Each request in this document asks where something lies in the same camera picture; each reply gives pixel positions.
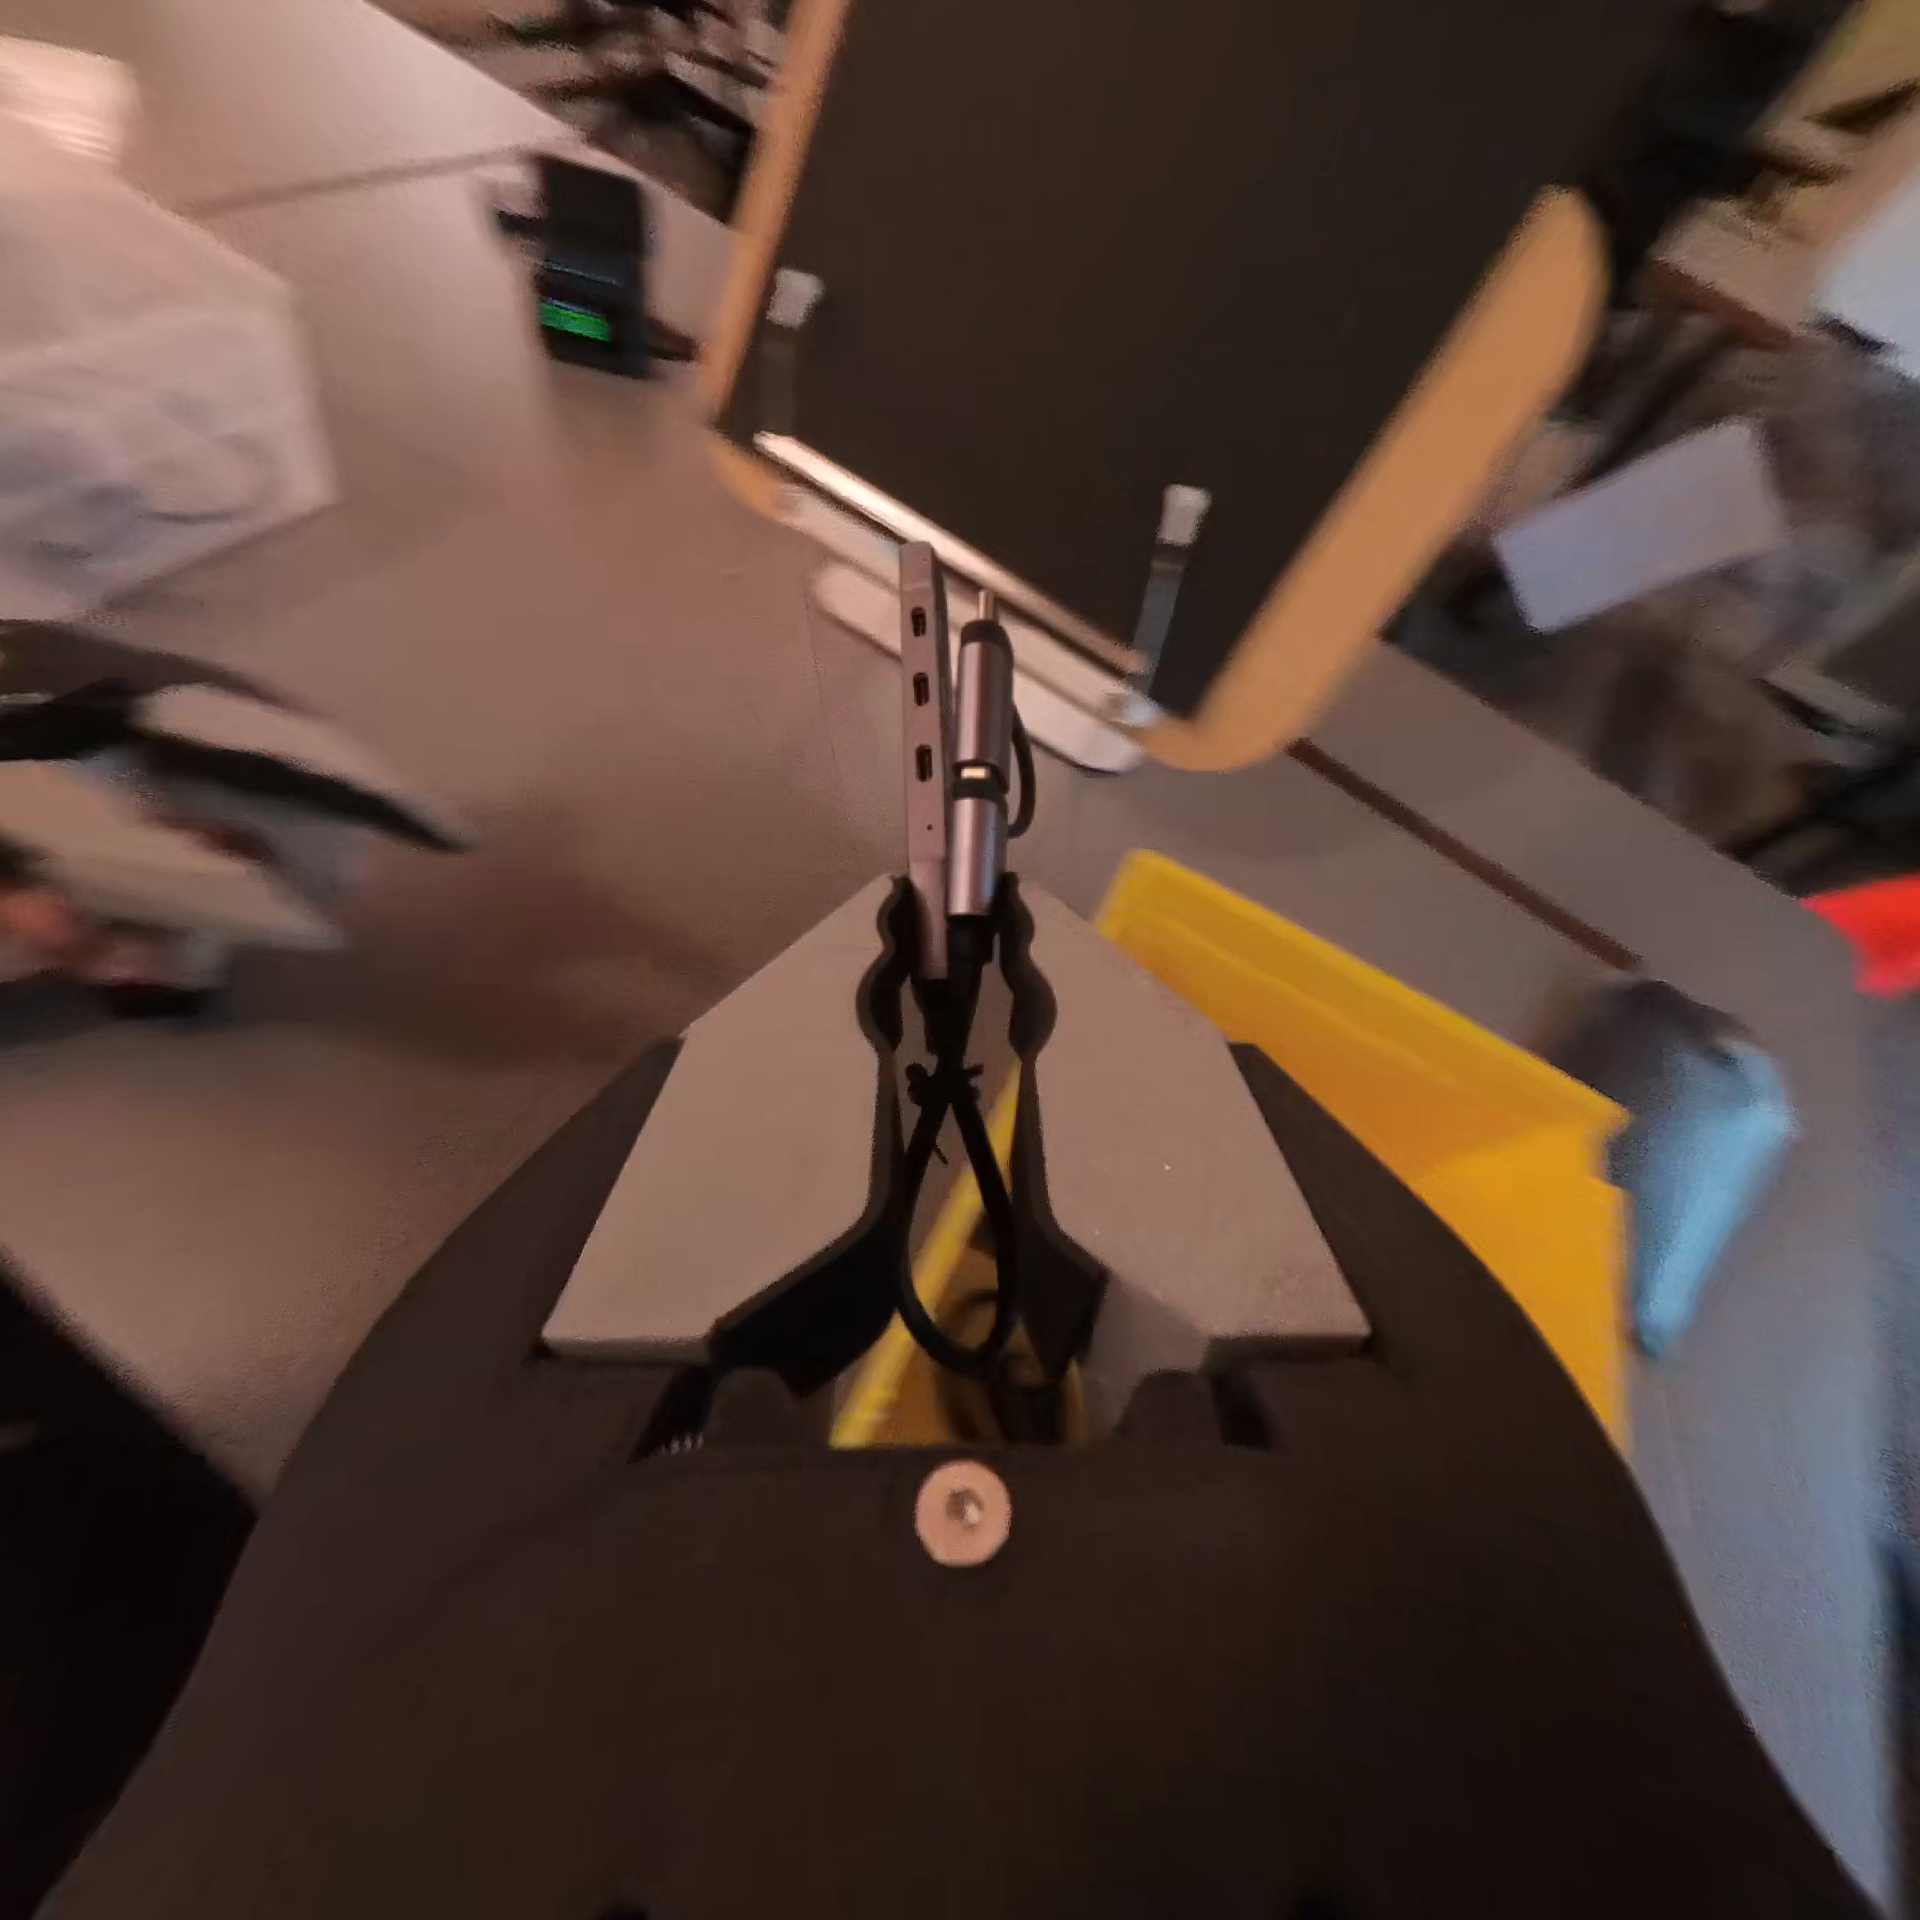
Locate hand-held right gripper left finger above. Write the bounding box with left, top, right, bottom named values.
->
left=538, top=873, right=909, bottom=1388

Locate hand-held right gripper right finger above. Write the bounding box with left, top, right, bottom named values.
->
left=1008, top=881, right=1373, bottom=1388

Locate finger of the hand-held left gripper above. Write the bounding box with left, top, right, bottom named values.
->
left=0, top=765, right=348, bottom=963
left=90, top=681, right=471, bottom=856

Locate white box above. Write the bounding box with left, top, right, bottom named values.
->
left=1494, top=419, right=1787, bottom=633

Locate clear plastic bin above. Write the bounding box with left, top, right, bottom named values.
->
left=0, top=37, right=340, bottom=617

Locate black charger with green display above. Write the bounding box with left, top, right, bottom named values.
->
left=504, top=153, right=700, bottom=380

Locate pale blue flat object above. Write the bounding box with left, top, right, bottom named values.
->
left=1562, top=974, right=1802, bottom=1359

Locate white-tipped wire clip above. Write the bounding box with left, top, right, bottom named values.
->
left=766, top=268, right=828, bottom=452
left=1133, top=483, right=1214, bottom=706

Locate short black cable grey plug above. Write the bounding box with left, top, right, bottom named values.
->
left=896, top=588, right=1041, bottom=1374

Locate grey usb hub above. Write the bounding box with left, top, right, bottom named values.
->
left=898, top=539, right=964, bottom=984

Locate yellow plastic bin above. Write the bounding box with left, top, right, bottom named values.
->
left=830, top=846, right=1637, bottom=1454

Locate black board with wooden edge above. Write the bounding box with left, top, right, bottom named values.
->
left=705, top=0, right=1614, bottom=774

